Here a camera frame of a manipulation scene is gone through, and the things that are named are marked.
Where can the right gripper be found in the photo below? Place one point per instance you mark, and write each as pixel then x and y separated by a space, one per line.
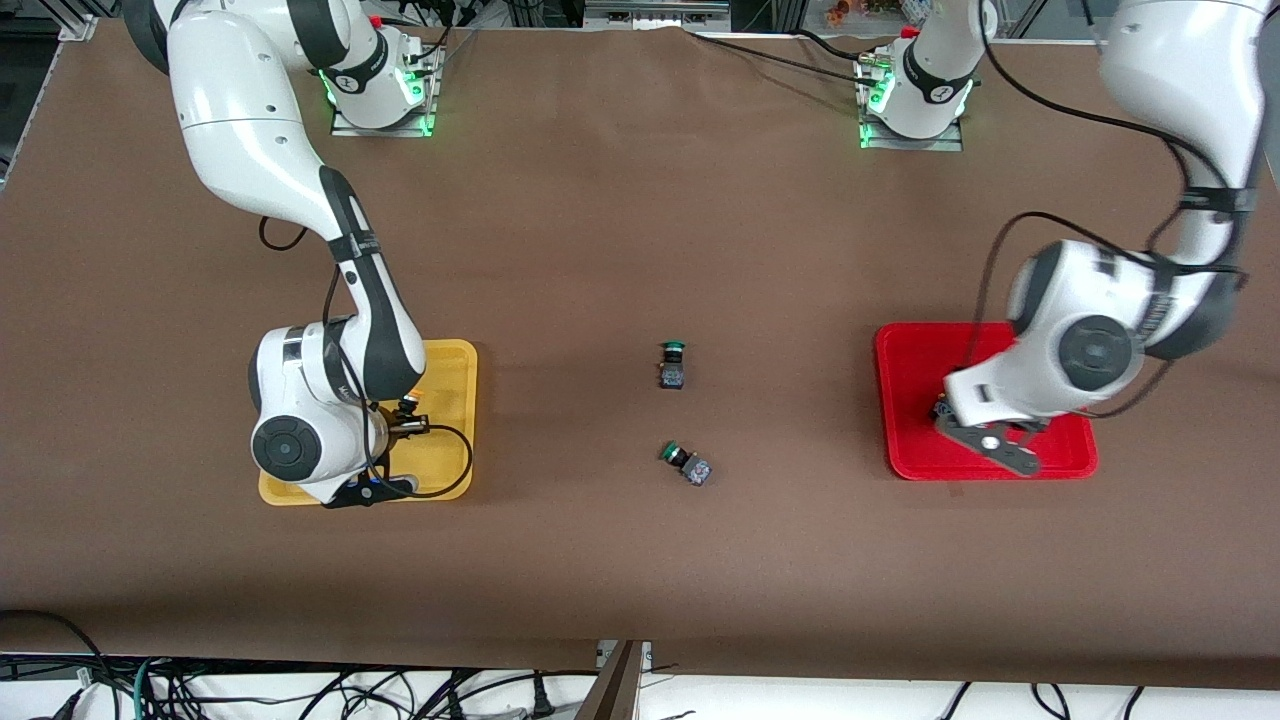
pixel 397 424

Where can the aluminium frame profile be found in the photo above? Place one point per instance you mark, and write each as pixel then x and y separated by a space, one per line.
pixel 78 25

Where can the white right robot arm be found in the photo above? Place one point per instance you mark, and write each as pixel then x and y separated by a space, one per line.
pixel 240 100

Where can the brown table mat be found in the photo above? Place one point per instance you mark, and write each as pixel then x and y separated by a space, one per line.
pixel 600 250

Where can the black power plug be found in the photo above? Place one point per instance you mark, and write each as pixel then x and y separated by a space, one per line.
pixel 543 700

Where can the metal table post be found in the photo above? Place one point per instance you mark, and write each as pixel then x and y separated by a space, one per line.
pixel 615 690

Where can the yellow plastic tray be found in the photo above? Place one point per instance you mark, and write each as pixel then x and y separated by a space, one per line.
pixel 450 385

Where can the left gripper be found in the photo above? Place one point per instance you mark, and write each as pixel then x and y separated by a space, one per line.
pixel 942 409

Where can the grey metal box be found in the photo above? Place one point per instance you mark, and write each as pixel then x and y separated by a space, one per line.
pixel 655 15

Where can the red plastic tray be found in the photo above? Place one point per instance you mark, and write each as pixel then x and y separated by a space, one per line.
pixel 910 400

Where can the yellow push button switch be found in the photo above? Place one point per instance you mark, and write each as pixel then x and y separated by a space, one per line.
pixel 410 402

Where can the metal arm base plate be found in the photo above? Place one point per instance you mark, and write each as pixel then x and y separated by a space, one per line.
pixel 400 130
pixel 940 143

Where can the green push button switch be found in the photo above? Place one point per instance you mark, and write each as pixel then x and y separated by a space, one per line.
pixel 695 470
pixel 671 376

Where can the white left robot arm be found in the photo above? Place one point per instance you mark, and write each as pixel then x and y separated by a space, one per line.
pixel 1180 80

